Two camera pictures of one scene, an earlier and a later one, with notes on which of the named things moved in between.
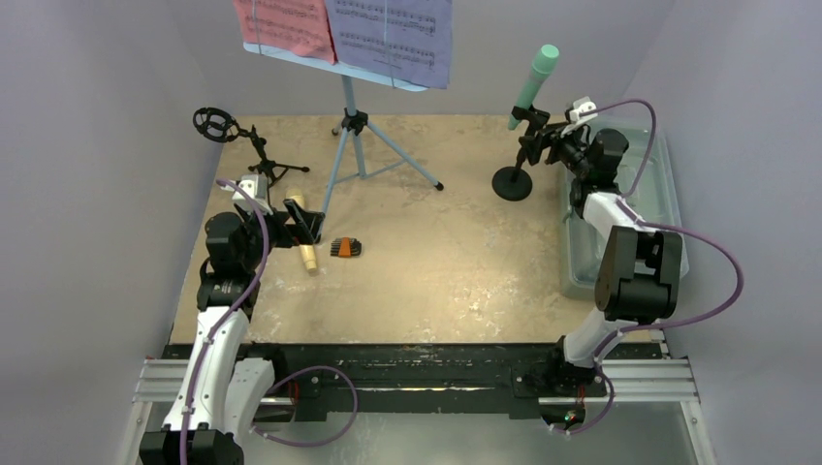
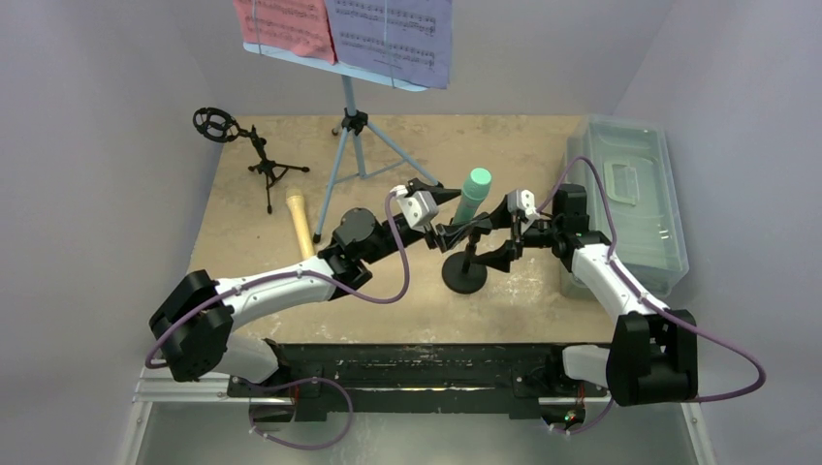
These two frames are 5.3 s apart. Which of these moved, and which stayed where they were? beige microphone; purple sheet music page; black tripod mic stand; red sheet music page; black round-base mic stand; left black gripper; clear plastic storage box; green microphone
Moved: black round-base mic stand; left black gripper; green microphone
Stayed: black tripod mic stand; purple sheet music page; clear plastic storage box; beige microphone; red sheet music page
